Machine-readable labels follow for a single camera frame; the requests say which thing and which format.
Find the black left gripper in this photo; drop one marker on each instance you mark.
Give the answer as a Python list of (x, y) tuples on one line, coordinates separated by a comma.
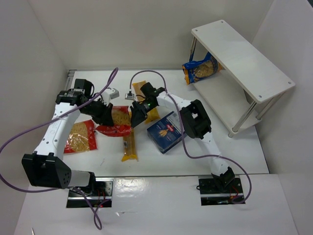
[(104, 111)]

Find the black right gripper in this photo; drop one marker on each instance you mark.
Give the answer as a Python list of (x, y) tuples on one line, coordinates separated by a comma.
[(136, 109)]

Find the red fusilli bag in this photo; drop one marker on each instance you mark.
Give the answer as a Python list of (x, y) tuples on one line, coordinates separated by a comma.
[(121, 123), (81, 138)]

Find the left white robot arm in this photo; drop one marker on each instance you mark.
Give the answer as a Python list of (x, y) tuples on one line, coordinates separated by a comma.
[(45, 166)]

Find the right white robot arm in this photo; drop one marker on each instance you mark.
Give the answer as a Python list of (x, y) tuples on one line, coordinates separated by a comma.
[(194, 122)]

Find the blue Barilla pasta box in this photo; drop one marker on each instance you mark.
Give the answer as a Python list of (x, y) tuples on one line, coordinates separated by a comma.
[(165, 133)]

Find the blue pasta bag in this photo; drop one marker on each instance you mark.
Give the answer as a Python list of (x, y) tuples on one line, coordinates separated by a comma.
[(195, 71)]

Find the white two-tier shelf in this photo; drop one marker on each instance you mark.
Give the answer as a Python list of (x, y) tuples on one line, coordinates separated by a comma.
[(249, 84)]

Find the yellow spaghetti pack right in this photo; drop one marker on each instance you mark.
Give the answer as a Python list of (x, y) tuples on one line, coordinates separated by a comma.
[(153, 114)]

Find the yellow spaghetti pack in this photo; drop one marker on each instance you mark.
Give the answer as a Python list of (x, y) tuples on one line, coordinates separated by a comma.
[(129, 147), (153, 114)]

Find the yellow spaghetti pack left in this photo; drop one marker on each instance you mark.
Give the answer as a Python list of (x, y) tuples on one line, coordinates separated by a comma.
[(129, 147)]

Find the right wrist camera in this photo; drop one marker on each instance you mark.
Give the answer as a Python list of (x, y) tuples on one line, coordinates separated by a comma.
[(129, 96)]

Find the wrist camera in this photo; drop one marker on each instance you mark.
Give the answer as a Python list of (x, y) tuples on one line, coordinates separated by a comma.
[(109, 94), (129, 96)]

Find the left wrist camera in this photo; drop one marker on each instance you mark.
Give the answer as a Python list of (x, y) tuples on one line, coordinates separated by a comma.
[(109, 94)]

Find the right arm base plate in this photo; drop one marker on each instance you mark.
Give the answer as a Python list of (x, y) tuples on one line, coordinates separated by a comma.
[(210, 195)]

